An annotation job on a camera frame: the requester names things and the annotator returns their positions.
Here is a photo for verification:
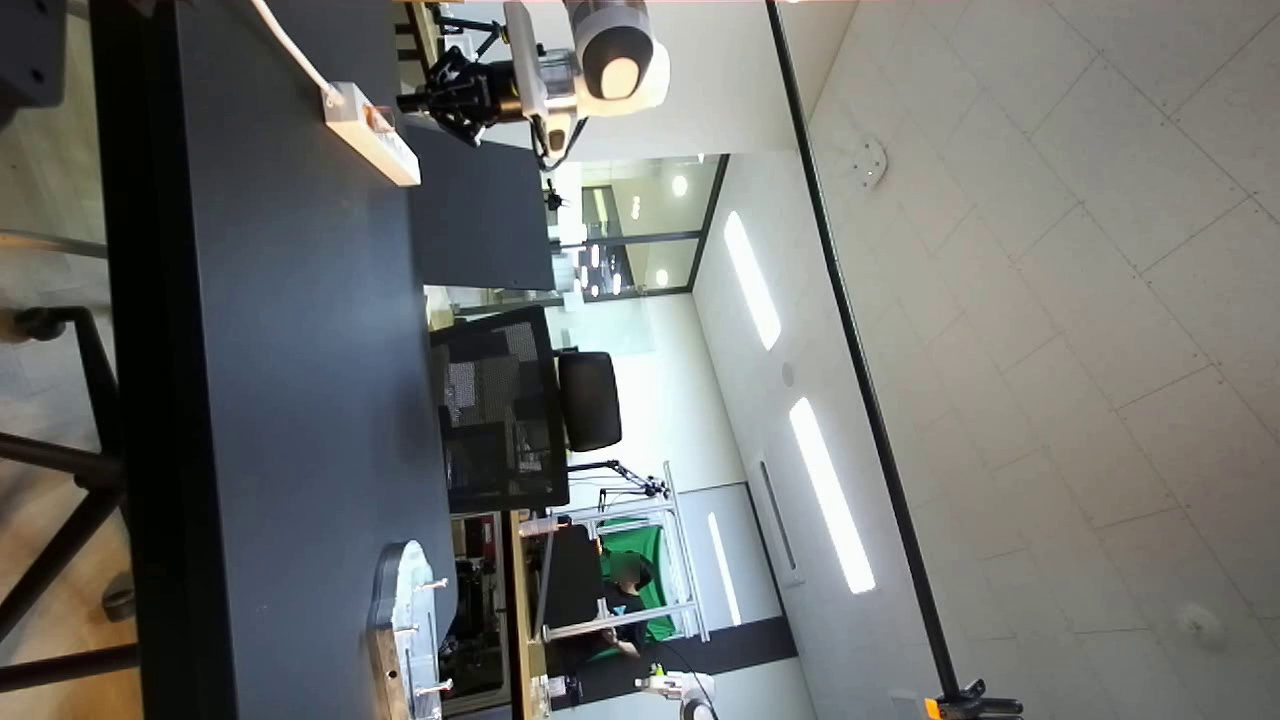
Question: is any black tripod stand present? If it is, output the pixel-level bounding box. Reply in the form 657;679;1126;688
0;306;143;695

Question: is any white metal rack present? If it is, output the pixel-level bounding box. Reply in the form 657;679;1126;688
586;456;705;649

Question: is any long ceiling light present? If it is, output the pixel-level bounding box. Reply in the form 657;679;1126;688
718;210;787;355
784;393;881;599

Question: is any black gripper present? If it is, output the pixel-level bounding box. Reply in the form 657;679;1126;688
421;50;539;143

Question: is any glass door with dark frame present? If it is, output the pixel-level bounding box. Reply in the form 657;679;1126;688
574;148;735;307

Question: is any green cloth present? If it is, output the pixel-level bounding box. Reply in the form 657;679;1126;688
595;524;674;649

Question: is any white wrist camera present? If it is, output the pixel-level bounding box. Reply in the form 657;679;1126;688
531;108;588;169

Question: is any grey block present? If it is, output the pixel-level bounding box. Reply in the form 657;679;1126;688
0;0;73;112

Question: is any black box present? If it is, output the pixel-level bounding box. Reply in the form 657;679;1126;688
403;119;562;298

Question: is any white power strip cable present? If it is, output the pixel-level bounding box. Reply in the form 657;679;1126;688
249;0;338;99

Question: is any black computer monitor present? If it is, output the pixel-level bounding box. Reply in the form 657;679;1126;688
428;306;577;519

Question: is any white extension cord power strip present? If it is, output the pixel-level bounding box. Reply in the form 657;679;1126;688
322;82;426;193

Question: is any long black pole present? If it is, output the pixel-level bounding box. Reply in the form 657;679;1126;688
762;0;968;695

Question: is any round white smoke detector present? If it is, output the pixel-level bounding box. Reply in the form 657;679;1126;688
847;137;894;193
1176;599;1229;652

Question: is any wooden desk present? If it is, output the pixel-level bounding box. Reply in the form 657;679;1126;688
502;509;552;720

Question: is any black office chair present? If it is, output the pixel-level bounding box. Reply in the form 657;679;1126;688
552;348;629;456

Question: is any black and yellow clamp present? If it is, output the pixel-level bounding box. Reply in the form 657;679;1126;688
917;676;1028;720

